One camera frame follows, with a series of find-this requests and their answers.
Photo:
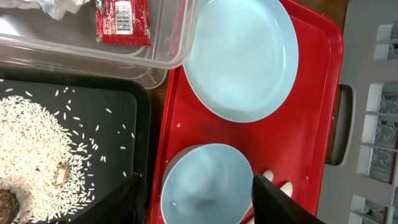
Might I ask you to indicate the black plastic tray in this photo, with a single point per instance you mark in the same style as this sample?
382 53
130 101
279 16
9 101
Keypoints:
140 154

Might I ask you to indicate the grey dishwasher rack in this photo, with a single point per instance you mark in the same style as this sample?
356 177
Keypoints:
360 186

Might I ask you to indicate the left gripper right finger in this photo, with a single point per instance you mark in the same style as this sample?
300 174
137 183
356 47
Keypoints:
272 206

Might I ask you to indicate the white plastic fork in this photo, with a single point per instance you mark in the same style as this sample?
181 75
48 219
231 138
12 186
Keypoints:
269 175

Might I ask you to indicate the rice and food scraps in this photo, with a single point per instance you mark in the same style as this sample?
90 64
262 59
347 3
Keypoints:
63 148

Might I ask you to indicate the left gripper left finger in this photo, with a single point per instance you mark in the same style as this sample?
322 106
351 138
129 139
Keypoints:
124 205

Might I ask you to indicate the red sauce packet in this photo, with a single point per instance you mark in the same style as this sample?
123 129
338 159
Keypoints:
123 22

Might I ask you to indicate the white plastic spoon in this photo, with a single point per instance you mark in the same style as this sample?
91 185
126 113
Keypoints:
287 188

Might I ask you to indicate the clear plastic bin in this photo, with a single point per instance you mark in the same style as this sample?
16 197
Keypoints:
31 39

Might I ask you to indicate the red serving tray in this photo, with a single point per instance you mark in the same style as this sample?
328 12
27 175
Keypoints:
291 142

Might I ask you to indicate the light blue plate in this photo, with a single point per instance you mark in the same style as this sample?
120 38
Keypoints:
244 58

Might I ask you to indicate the light blue small bowl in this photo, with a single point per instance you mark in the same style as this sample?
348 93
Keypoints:
206 183

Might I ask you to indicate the white napkin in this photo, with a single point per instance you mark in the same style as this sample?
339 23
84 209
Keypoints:
56 9

